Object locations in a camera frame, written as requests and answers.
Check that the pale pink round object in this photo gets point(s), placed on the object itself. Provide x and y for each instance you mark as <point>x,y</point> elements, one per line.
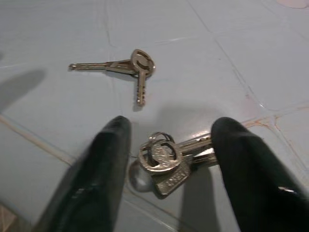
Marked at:
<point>298,3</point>

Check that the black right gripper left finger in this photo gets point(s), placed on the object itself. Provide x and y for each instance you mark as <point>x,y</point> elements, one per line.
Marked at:
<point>96,183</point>

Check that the large silver key bunch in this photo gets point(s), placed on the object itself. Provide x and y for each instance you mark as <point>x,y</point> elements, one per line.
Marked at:
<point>164,159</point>

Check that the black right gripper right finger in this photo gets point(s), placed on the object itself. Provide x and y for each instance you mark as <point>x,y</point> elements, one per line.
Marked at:
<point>256,183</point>

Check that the small silver key bunch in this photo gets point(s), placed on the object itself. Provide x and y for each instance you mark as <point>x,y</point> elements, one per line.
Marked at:
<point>141,60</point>

